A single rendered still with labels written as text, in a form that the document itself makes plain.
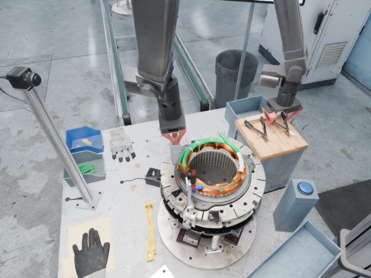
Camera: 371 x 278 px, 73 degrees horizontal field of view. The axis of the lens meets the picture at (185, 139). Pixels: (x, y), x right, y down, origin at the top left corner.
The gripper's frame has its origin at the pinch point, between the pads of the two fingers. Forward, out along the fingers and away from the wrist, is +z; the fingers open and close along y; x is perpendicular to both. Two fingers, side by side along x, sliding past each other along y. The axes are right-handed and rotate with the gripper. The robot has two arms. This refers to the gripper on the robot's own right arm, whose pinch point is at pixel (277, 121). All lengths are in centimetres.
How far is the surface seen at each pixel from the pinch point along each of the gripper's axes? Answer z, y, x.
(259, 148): 1.6, 12.3, 8.4
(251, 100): 3.4, 0.7, -17.9
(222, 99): 89, -38, -119
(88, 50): 107, 82, -302
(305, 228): 5.3, 12.9, 36.8
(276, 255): 5.3, 24.6, 40.6
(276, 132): 1.9, 2.3, 3.5
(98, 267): 27, 75, 20
